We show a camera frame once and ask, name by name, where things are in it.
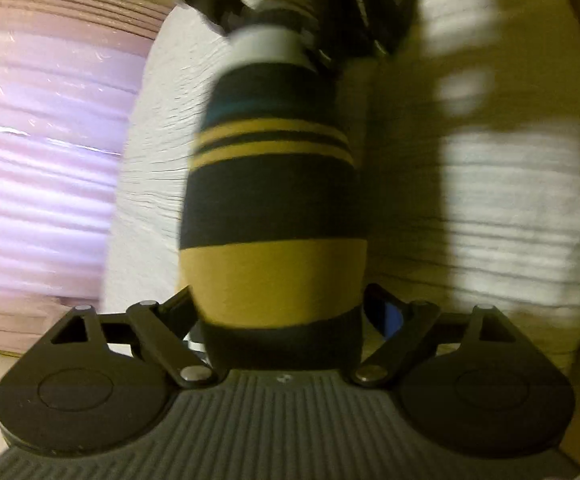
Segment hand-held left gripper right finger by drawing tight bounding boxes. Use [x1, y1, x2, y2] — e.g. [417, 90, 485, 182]
[347, 282, 517, 388]

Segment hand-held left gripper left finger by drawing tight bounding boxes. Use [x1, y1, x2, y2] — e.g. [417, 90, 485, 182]
[50, 285, 218, 389]

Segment white bed blanket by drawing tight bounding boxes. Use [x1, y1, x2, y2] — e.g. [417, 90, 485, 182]
[102, 0, 580, 376]

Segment black yellow striped sock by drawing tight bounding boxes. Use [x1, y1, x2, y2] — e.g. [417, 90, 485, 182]
[177, 5, 371, 368]

